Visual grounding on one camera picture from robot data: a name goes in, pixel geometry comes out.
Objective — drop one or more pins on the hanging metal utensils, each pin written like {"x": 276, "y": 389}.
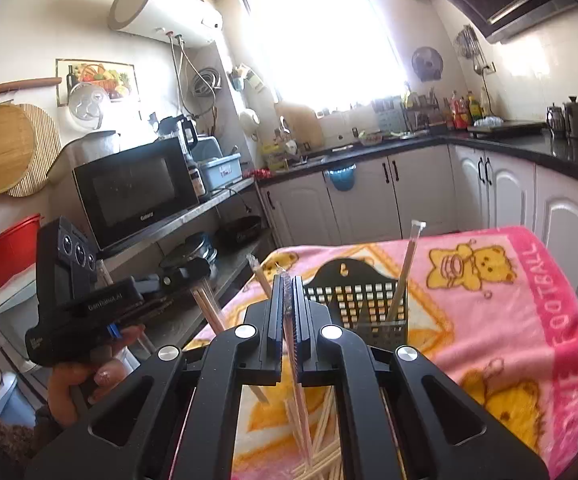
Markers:
{"x": 470, "y": 47}

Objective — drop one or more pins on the blue plastic bag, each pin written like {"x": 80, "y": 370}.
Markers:
{"x": 341, "y": 177}

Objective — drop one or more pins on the black wok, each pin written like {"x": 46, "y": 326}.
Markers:
{"x": 239, "y": 230}

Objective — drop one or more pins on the person's left forearm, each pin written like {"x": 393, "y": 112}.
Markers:
{"x": 4, "y": 440}

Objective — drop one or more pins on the person's left hand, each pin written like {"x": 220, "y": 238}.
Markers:
{"x": 69, "y": 385}

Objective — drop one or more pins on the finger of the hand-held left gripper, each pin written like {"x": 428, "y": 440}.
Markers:
{"x": 189, "y": 274}

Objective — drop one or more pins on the yellow oil bottle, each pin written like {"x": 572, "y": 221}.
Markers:
{"x": 475, "y": 107}

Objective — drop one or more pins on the wooden rolling pin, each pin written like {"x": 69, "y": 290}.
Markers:
{"x": 14, "y": 85}

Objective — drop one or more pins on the fruit wall picture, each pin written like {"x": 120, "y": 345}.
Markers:
{"x": 99, "y": 72}

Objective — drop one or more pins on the blue plastic bin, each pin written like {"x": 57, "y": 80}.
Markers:
{"x": 224, "y": 170}

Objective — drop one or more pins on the dark glass bottle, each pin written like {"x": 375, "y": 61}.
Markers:
{"x": 196, "y": 180}

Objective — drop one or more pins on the kitchen window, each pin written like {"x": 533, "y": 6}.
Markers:
{"x": 324, "y": 30}

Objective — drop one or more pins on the black kitchen countertop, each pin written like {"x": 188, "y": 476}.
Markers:
{"x": 544, "y": 147}

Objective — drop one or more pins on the clear plastic cover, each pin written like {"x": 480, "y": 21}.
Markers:
{"x": 88, "y": 105}

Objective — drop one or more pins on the white electric kettle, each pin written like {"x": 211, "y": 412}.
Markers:
{"x": 249, "y": 121}

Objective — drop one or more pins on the group of bare wooden chopsticks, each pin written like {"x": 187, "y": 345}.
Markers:
{"x": 319, "y": 435}

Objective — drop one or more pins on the large steel coffee pot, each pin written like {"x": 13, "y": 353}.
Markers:
{"x": 576, "y": 117}

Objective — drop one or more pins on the black cooktop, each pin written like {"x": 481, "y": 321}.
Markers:
{"x": 506, "y": 128}

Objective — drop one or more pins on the metal dish rack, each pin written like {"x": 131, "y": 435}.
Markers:
{"x": 421, "y": 112}

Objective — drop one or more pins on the pink bear printed blanket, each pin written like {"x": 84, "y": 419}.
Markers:
{"x": 494, "y": 320}

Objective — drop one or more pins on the black microwave oven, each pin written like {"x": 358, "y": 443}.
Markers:
{"x": 134, "y": 192}

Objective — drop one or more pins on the steel pot with lid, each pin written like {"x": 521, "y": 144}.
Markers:
{"x": 194, "y": 255}

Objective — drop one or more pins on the black plastic utensil holder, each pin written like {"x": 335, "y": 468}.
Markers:
{"x": 354, "y": 305}

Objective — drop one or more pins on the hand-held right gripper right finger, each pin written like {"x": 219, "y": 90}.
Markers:
{"x": 300, "y": 330}

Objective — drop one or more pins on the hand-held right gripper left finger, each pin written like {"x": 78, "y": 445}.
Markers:
{"x": 275, "y": 330}

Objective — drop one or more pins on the plastic chopsticks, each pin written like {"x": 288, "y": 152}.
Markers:
{"x": 259, "y": 277}
{"x": 406, "y": 270}
{"x": 211, "y": 312}
{"x": 289, "y": 310}

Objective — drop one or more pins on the black wall fan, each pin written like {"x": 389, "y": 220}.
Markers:
{"x": 427, "y": 63}

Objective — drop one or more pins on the striped round mat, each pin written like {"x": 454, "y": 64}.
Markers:
{"x": 46, "y": 145}

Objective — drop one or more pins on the white water heater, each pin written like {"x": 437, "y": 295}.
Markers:
{"x": 164, "y": 7}

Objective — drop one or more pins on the red plastic basin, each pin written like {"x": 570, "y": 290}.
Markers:
{"x": 6, "y": 252}

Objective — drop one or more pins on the small steel coffee pot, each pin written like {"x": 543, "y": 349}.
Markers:
{"x": 556, "y": 120}

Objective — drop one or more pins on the wooden cutting board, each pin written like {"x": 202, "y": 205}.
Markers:
{"x": 301, "y": 122}

